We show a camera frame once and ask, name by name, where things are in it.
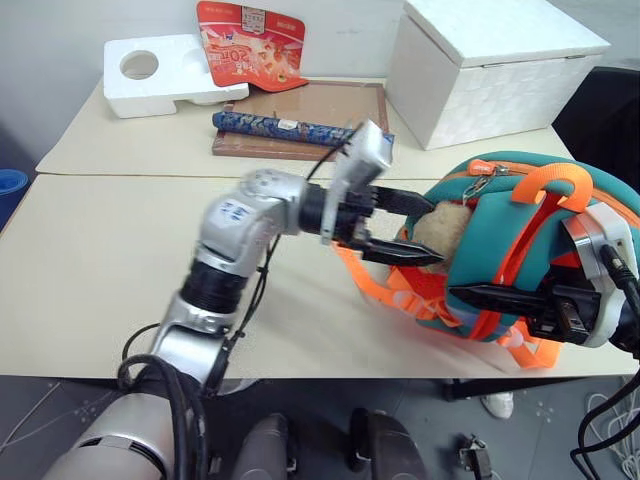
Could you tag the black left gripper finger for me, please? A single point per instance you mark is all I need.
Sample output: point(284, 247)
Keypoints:
point(402, 254)
point(402, 202)

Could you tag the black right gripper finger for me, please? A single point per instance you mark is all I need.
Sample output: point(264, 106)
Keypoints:
point(505, 299)

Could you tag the blue round object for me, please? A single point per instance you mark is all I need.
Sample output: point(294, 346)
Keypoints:
point(7, 195)

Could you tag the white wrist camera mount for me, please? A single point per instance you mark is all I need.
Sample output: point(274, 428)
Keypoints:
point(362, 155)
point(610, 225)

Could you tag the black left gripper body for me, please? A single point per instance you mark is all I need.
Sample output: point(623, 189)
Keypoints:
point(356, 222)

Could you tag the black table frame bar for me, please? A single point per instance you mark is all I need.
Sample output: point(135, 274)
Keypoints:
point(460, 390)

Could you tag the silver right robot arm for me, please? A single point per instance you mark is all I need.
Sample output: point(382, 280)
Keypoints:
point(631, 330)

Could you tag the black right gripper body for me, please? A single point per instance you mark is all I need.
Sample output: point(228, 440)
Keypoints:
point(572, 312)

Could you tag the white shoe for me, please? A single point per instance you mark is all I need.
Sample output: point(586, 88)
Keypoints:
point(497, 406)

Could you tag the beige plush toy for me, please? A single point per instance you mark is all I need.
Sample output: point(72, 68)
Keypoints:
point(445, 230)

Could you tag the red printed snack bag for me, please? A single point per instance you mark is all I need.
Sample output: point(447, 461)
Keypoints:
point(250, 55)

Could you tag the dark rounded shape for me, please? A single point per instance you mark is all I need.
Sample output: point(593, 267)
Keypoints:
point(385, 450)
point(270, 450)

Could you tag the large white styrofoam box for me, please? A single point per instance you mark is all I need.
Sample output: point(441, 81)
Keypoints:
point(500, 90)

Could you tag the brown wooden framed board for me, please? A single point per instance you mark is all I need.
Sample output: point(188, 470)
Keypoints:
point(310, 105)

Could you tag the small black metal bracket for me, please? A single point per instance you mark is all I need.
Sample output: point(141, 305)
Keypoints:
point(475, 452)

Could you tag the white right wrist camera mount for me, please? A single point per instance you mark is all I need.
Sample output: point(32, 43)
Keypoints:
point(610, 225)

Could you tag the white styrofoam packing insert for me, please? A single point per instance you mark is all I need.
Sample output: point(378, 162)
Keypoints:
point(150, 95)

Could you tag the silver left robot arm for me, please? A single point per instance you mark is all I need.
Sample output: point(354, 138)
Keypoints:
point(250, 210)

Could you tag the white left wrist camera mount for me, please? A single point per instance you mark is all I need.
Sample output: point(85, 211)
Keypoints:
point(362, 155)

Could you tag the blue patterned rolled tube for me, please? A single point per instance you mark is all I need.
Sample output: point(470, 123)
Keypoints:
point(260, 125)

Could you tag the black chair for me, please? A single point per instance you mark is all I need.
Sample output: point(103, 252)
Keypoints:
point(610, 120)

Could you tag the orange and teal backpack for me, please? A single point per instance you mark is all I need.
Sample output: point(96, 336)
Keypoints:
point(505, 235)

